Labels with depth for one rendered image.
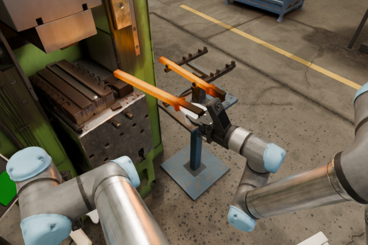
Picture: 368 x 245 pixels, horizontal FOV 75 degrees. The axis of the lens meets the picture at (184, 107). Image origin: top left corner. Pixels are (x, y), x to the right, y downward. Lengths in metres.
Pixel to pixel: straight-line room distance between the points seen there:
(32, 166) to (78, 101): 0.63
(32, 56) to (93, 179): 1.05
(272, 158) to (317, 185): 0.19
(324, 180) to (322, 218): 1.53
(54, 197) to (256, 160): 0.50
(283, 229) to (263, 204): 1.28
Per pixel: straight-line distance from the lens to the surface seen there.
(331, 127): 2.68
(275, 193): 0.62
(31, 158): 0.58
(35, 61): 1.50
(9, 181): 0.95
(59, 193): 0.53
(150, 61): 1.48
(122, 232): 0.37
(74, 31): 0.97
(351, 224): 2.14
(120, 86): 1.20
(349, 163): 0.51
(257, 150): 0.71
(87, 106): 1.12
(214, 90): 1.10
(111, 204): 0.42
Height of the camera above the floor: 1.69
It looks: 43 degrees down
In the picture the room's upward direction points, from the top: straight up
